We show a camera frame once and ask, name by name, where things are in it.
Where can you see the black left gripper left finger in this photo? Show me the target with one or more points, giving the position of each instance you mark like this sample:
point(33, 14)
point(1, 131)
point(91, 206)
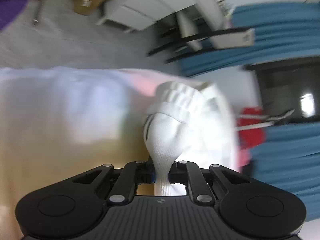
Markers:
point(116, 185)

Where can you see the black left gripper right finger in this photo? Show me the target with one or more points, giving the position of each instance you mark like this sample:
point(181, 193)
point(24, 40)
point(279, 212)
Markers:
point(205, 185)

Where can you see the white t-shirt with striped collar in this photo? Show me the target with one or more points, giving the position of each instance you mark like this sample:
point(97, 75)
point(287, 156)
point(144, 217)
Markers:
point(219, 138)

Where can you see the white ribbed sock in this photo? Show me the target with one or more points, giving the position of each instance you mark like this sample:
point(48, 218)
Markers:
point(175, 127)

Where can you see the blue curtain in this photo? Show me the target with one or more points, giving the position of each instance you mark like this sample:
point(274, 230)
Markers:
point(285, 155)

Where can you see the pastel rainbow bed sheet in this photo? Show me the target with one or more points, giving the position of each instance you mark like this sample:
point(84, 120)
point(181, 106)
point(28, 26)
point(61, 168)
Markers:
point(76, 118)

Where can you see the dark window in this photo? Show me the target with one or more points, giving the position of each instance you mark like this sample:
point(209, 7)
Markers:
point(289, 84)

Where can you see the white drawer dresser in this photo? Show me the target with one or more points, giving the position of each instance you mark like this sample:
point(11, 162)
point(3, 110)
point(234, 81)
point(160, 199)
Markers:
point(140, 14)

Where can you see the beige chair with black frame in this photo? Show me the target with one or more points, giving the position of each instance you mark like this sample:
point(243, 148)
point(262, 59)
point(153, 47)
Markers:
point(192, 42)

